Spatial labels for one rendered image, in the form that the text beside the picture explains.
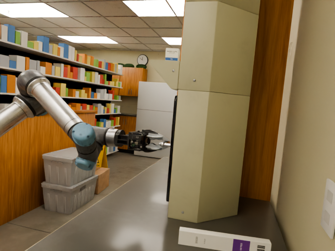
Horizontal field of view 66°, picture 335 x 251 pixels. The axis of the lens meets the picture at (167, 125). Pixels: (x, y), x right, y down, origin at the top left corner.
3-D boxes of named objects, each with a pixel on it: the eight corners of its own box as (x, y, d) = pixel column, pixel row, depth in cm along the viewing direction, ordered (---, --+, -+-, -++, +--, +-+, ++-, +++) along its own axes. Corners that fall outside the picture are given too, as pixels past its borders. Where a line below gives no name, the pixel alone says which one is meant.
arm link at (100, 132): (85, 148, 112) (93, 132, 117) (108, 151, 109) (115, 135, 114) (78, 137, 106) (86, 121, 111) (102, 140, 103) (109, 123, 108)
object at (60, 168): (99, 175, 342) (100, 150, 339) (71, 188, 284) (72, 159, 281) (72, 170, 352) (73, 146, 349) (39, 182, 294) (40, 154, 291)
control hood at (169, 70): (193, 94, 122) (195, 72, 121) (177, 89, 90) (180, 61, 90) (169, 92, 125) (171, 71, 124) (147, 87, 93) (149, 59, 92)
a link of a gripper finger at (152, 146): (164, 155, 99) (142, 150, 101) (168, 153, 105) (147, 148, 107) (165, 147, 99) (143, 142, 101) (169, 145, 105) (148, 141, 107)
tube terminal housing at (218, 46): (237, 199, 120) (255, 29, 113) (237, 231, 88) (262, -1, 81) (184, 190, 126) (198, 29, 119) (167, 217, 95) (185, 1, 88)
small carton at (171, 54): (178, 66, 104) (180, 51, 103) (177, 64, 99) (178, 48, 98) (166, 65, 104) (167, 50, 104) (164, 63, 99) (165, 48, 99)
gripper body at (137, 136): (141, 152, 100) (112, 148, 103) (148, 149, 108) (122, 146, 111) (142, 132, 99) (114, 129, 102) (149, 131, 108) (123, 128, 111)
